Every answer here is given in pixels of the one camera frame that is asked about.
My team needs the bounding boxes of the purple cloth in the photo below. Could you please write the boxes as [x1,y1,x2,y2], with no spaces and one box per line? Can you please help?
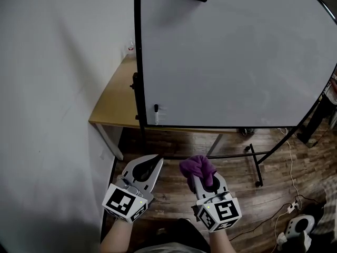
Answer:
[179,154,217,188]

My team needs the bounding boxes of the wooden table white legs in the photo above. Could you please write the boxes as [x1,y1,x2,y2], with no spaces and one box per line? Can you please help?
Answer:
[88,54,237,161]

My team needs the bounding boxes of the whiteboard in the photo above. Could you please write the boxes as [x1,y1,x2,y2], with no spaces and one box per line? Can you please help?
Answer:
[130,0,337,188]

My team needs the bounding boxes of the black floor cable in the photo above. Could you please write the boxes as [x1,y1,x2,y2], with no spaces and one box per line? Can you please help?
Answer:
[229,193,327,242]

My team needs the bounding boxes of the person's left forearm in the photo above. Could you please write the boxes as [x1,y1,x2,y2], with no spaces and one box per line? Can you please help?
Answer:
[100,219,134,253]

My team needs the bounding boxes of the white power strip with cable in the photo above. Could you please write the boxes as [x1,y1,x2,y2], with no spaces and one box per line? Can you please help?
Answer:
[273,127,301,250]

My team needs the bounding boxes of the white rounded device black face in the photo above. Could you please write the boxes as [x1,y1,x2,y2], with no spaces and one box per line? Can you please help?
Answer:
[285,214,315,238]

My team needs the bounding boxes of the checked blanket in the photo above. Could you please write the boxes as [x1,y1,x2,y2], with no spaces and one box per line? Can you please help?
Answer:
[313,175,337,242]

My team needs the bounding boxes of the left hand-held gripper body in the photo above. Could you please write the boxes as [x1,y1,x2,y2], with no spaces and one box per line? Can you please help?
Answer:
[102,177,155,223]

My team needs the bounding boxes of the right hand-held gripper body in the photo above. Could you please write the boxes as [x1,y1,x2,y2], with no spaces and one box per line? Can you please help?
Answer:
[192,190,242,233]

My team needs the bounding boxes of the person's legs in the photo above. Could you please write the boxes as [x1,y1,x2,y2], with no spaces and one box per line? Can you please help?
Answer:
[134,218,211,253]

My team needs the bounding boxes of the person's right forearm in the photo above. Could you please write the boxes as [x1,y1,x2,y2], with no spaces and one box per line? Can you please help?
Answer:
[209,229,236,253]

